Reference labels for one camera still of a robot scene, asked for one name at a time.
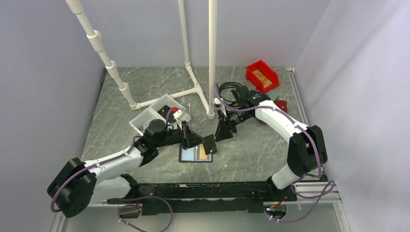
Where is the white plastic divided tray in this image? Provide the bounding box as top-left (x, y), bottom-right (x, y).
top-left (129, 94), bottom-right (189, 135)

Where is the gold card in bin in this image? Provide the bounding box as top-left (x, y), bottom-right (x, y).
top-left (262, 78), bottom-right (273, 88)

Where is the white PVC pipe frame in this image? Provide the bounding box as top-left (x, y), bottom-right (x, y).
top-left (66, 0), bottom-right (215, 119)

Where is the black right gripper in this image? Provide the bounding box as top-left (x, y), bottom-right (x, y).
top-left (215, 107), bottom-right (252, 142)

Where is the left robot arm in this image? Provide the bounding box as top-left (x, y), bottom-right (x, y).
top-left (46, 119), bottom-right (206, 218)

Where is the mint green card holder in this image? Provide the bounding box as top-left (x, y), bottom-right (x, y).
top-left (267, 90), bottom-right (280, 101)

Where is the gold card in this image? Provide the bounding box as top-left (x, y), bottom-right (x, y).
top-left (262, 78), bottom-right (273, 88)
top-left (253, 70), bottom-right (268, 81)
top-left (195, 144), bottom-right (208, 160)

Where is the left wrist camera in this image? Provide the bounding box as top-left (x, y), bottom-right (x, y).
top-left (173, 108), bottom-right (191, 122)

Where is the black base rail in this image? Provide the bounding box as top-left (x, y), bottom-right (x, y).
top-left (106, 181), bottom-right (297, 216)

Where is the red leather card holder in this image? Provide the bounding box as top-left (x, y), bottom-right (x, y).
top-left (274, 100), bottom-right (288, 113)

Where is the red plastic bin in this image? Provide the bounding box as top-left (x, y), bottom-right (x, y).
top-left (245, 60), bottom-right (280, 93)

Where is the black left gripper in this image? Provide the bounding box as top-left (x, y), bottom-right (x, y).
top-left (155, 121), bottom-right (205, 150)

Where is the black coiled cable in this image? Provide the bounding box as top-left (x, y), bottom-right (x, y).
top-left (217, 82), bottom-right (247, 106)

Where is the black VIP card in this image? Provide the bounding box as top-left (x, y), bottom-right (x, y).
top-left (203, 134), bottom-right (218, 155)

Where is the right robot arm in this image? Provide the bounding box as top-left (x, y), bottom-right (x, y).
top-left (213, 84), bottom-right (328, 201)

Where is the black leather card holder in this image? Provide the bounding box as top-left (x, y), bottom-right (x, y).
top-left (178, 144), bottom-right (213, 163)

